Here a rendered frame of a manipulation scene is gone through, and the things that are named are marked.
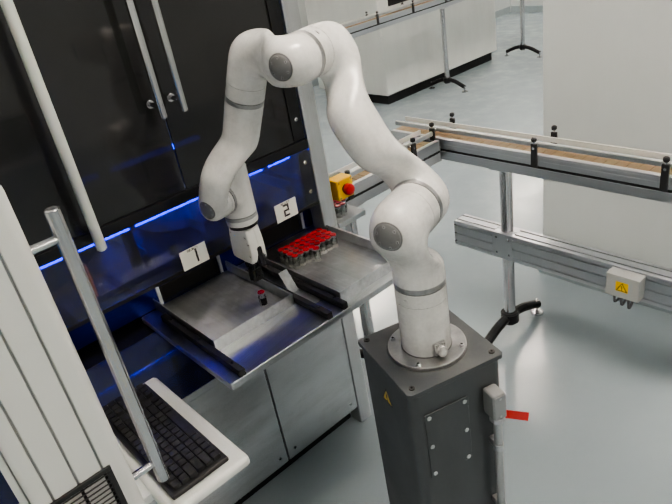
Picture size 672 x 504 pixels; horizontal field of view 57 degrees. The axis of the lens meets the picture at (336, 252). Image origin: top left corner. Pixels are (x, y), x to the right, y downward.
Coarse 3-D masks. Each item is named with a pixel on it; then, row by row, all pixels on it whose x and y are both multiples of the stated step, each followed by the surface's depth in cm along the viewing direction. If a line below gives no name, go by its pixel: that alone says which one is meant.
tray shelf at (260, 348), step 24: (288, 240) 208; (240, 264) 198; (384, 288) 175; (288, 312) 169; (312, 312) 167; (336, 312) 166; (168, 336) 168; (264, 336) 161; (288, 336) 160; (312, 336) 160; (216, 360) 155; (240, 360) 154; (264, 360) 152; (240, 384) 148
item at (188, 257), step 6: (198, 246) 177; (204, 246) 178; (186, 252) 175; (192, 252) 176; (198, 252) 178; (204, 252) 179; (180, 258) 174; (186, 258) 175; (192, 258) 177; (204, 258) 179; (186, 264) 176; (192, 264) 177; (198, 264) 179; (186, 270) 176
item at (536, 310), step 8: (520, 304) 283; (528, 304) 285; (536, 304) 289; (504, 312) 277; (520, 312) 280; (536, 312) 294; (504, 320) 274; (512, 320) 275; (496, 328) 272; (488, 336) 271; (496, 336) 271
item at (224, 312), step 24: (216, 288) 187; (240, 288) 184; (264, 288) 182; (168, 312) 175; (192, 312) 177; (216, 312) 175; (240, 312) 173; (264, 312) 166; (216, 336) 164; (240, 336) 162
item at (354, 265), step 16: (352, 240) 198; (368, 240) 191; (336, 256) 192; (352, 256) 191; (368, 256) 189; (304, 272) 187; (320, 272) 185; (336, 272) 184; (352, 272) 182; (368, 272) 181; (384, 272) 178; (320, 288) 174; (336, 288) 176; (352, 288) 170
